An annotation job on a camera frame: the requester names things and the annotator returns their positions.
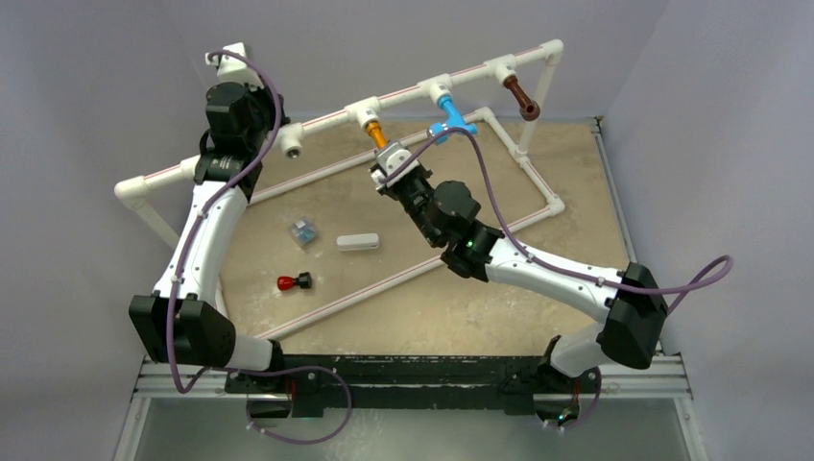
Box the brown water faucet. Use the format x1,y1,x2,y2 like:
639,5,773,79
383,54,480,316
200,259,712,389
502,74,541,122

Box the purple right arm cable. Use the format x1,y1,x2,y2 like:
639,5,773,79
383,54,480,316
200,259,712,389
377,127,734,316

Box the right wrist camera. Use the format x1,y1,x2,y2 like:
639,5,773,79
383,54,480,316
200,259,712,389
370,141,419,192

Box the clear bag blue parts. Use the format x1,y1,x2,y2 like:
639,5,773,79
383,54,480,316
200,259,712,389
289,218,319,248

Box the blue water faucet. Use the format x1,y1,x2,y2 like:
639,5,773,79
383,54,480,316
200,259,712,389
427,94,477,144

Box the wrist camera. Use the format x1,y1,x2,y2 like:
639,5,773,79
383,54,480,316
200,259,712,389
204,54,264,89
370,141,419,192

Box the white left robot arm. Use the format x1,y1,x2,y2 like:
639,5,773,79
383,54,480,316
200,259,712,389
129,83,286,393

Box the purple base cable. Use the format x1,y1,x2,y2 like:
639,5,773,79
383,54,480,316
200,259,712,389
246,373,354,448

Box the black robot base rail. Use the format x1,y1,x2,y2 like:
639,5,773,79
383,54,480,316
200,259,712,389
225,353,599,422

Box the red black faucet piece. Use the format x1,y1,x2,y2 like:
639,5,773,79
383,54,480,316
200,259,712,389
276,272,313,292

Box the white plastic case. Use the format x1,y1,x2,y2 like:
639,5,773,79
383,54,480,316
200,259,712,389
336,233,380,252

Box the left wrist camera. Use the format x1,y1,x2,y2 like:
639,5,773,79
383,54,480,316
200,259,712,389
204,54,264,89

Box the white PVC pipe frame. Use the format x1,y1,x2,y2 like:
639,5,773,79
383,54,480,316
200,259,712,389
114,38,566,340

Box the orange water faucet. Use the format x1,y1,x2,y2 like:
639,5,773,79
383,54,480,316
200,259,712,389
365,120,389,151

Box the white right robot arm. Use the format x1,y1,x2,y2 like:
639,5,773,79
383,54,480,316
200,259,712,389
376,164,667,391

